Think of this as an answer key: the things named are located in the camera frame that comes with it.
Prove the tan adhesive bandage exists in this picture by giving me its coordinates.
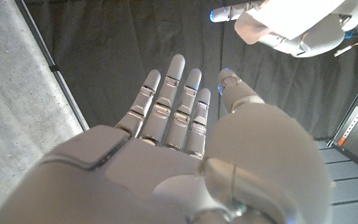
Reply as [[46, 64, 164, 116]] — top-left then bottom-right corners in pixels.
[[234, 11, 273, 45]]

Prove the black curtain frame pole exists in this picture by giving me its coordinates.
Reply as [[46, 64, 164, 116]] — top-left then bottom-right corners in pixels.
[[13, 0, 90, 131]]

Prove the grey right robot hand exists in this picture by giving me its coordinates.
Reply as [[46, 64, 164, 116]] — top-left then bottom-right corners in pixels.
[[0, 54, 334, 224]]

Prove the perforated metal rail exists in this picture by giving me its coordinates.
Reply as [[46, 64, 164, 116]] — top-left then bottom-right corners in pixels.
[[328, 62, 358, 147]]

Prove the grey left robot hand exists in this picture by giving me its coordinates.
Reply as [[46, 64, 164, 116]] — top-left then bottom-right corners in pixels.
[[209, 0, 358, 58]]

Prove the black curtain backdrop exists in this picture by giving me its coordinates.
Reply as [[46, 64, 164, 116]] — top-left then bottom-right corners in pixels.
[[23, 0, 358, 141]]

